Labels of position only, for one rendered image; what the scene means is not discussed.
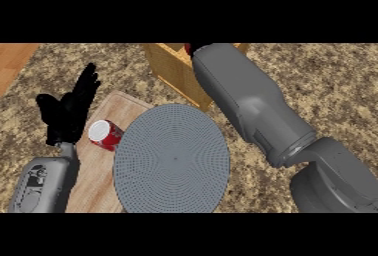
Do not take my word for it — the yellow wooden basket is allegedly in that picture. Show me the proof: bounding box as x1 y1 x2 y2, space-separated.
142 42 251 113

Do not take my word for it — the red can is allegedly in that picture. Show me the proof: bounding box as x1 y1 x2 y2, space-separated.
87 119 125 152

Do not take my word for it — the pale wooden cutting board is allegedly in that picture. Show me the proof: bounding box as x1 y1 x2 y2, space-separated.
65 90 156 214

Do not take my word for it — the grey round placemat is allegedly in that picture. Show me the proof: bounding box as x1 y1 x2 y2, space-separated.
112 103 232 214

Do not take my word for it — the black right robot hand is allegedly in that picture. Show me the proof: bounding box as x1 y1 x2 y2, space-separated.
187 42 218 57

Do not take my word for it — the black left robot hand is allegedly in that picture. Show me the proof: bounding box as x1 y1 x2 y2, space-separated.
35 62 103 147

